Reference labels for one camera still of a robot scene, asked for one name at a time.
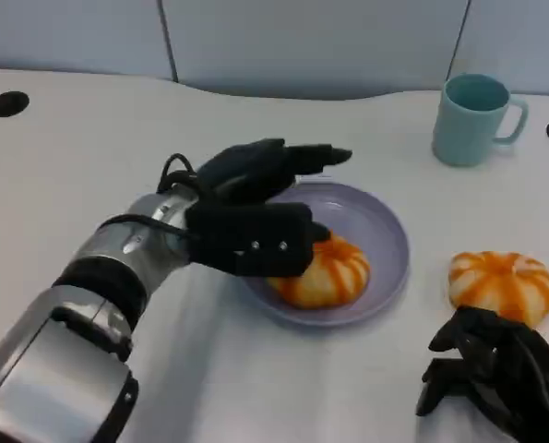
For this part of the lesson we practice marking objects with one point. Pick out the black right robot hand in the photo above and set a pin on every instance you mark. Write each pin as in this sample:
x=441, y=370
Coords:
x=509, y=364

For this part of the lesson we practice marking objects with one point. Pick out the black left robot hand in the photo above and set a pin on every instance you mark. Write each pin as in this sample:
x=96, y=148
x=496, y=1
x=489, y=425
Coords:
x=251, y=171

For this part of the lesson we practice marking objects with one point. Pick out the orange white toy bread roll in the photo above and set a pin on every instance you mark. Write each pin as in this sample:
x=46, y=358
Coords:
x=500, y=277
x=338, y=277

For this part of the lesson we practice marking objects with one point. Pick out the lilac plate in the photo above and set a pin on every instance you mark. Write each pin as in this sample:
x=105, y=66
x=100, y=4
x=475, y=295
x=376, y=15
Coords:
x=375, y=221

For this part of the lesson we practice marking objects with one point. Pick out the grey partition panel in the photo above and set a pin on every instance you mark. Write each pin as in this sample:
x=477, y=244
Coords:
x=71, y=37
x=518, y=41
x=311, y=46

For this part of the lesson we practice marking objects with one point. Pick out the pale green mug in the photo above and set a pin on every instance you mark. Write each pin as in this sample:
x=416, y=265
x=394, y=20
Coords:
x=465, y=134

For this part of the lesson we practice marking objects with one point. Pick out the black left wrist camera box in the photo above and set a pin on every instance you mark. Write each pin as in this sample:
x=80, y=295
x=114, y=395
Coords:
x=251, y=240

